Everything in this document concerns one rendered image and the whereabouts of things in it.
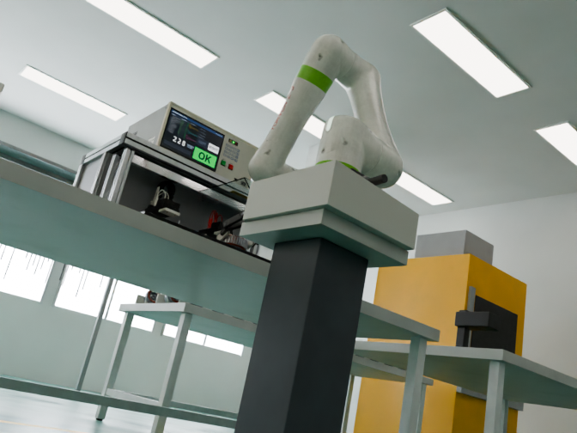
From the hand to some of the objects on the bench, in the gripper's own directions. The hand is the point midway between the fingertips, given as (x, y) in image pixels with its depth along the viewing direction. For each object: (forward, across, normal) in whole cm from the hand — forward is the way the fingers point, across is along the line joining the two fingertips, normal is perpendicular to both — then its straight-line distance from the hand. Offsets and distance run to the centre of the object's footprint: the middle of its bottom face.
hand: (233, 242), depth 214 cm
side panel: (+42, -44, +15) cm, 63 cm away
